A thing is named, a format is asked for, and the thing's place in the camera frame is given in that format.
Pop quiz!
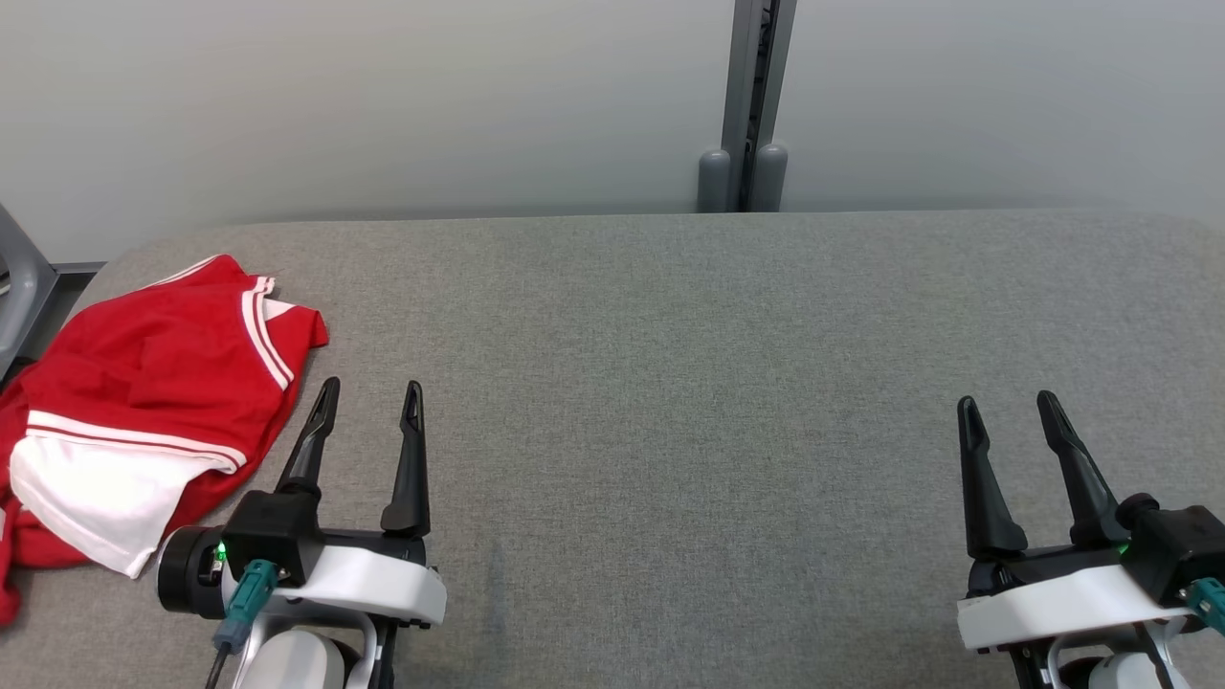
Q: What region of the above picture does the left camera cable with teal plug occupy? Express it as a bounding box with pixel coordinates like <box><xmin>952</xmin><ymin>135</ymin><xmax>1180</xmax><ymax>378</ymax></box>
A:
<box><xmin>204</xmin><ymin>560</ymin><xmax>280</xmax><ymax>689</ymax></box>

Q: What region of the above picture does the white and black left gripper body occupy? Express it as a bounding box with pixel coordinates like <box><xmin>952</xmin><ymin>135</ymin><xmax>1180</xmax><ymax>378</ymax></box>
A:
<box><xmin>158</xmin><ymin>524</ymin><xmax>448</xmax><ymax>631</ymax></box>

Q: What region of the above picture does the grey curved stand leg with caster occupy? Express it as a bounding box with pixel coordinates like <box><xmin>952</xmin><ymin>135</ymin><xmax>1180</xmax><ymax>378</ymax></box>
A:
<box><xmin>0</xmin><ymin>204</ymin><xmax>60</xmax><ymax>381</ymax></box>

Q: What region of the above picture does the right camera cable with teal plug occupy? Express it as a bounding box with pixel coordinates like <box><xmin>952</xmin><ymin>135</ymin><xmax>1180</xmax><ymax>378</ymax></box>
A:
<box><xmin>1180</xmin><ymin>577</ymin><xmax>1225</xmax><ymax>638</ymax></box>

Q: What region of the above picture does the grey metal partition post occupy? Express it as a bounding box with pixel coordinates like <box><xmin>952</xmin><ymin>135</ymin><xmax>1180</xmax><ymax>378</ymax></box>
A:
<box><xmin>697</xmin><ymin>0</ymin><xmax>798</xmax><ymax>213</ymax></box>

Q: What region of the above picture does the red and white basketball jersey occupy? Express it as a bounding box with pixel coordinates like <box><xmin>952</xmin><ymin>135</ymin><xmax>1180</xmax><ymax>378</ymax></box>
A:
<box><xmin>5</xmin><ymin>254</ymin><xmax>329</xmax><ymax>580</ymax></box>

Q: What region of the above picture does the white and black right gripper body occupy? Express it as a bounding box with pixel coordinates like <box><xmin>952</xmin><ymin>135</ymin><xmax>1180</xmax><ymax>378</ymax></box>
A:
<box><xmin>957</xmin><ymin>542</ymin><xmax>1197</xmax><ymax>656</ymax></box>

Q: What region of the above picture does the camera cable with teal plug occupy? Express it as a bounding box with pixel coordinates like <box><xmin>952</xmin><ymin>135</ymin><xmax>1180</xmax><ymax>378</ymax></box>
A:
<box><xmin>204</xmin><ymin>560</ymin><xmax>280</xmax><ymax>689</ymax></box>
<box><xmin>1180</xmin><ymin>577</ymin><xmax>1225</xmax><ymax>638</ymax></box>

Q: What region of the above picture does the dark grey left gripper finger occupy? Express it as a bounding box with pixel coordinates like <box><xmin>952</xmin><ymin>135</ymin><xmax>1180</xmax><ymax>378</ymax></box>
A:
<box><xmin>278</xmin><ymin>376</ymin><xmax>342</xmax><ymax>497</ymax></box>
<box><xmin>381</xmin><ymin>381</ymin><xmax>432</xmax><ymax>537</ymax></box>

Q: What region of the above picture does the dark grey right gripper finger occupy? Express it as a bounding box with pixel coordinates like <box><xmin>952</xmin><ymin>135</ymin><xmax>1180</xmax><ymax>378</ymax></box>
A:
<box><xmin>957</xmin><ymin>395</ymin><xmax>1028</xmax><ymax>561</ymax></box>
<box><xmin>1036</xmin><ymin>389</ymin><xmax>1130</xmax><ymax>548</ymax></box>

